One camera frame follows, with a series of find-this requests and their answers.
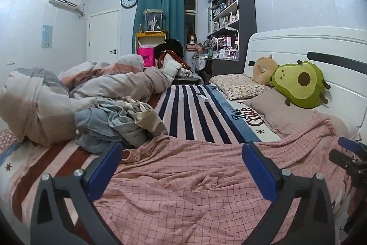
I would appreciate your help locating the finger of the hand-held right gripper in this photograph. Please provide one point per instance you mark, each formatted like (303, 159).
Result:
(344, 160)
(347, 143)

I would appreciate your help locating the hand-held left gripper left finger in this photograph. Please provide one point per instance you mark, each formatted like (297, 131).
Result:
(104, 171)

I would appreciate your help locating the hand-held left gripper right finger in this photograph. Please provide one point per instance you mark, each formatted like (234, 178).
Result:
(258, 171)

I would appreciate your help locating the pink checked blanket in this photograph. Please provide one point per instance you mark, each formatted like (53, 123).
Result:
(186, 190)

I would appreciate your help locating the grey-blue clothes pile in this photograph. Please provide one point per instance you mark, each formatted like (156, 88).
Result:
(114, 121)

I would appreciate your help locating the pink pillow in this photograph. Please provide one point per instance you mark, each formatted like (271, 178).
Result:
(275, 110)

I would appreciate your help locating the green avocado plush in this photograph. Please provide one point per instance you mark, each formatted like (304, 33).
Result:
(304, 81)

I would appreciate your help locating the floral pillow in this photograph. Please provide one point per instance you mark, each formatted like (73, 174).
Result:
(238, 85)

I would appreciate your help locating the white remote control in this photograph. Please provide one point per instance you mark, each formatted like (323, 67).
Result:
(202, 97)

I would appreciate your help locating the pink and grey duvet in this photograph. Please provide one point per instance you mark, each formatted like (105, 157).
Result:
(37, 107)

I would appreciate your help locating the striped bed blanket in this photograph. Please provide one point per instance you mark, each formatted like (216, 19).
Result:
(186, 110)

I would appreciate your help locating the brown plush toy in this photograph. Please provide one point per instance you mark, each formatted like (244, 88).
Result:
(262, 67)

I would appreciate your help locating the dark bench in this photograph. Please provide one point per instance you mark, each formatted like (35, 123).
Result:
(187, 80)

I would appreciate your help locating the white bed headboard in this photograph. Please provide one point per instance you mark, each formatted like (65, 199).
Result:
(286, 44)

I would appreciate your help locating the pink shopping bag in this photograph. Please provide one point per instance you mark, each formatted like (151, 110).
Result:
(146, 57)

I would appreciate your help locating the pile of clothes on chair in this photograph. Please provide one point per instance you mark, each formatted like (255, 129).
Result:
(172, 67)

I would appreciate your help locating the cluttered desk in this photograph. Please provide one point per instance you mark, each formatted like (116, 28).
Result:
(212, 51)

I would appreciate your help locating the white door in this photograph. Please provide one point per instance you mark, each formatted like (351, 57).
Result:
(103, 35)

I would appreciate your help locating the black clothes heap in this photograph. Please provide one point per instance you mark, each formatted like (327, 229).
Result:
(172, 47)

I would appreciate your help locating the yellow storage shelf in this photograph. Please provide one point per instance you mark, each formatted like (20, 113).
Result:
(150, 34)

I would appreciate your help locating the wig on mannequin head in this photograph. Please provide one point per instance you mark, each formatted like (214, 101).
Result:
(191, 39)

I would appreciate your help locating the glass display case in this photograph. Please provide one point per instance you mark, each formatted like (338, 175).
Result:
(153, 20)

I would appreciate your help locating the dark bookshelf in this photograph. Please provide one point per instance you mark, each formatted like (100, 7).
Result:
(246, 9)

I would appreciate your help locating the teal curtain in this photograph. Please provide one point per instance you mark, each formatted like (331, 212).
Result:
(172, 21)

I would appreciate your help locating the window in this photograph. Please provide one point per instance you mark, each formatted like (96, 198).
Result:
(190, 12)

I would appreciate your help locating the light blue wall poster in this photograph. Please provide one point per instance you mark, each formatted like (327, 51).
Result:
(47, 36)

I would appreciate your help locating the black round wall clock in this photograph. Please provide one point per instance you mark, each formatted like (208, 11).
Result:
(129, 0)

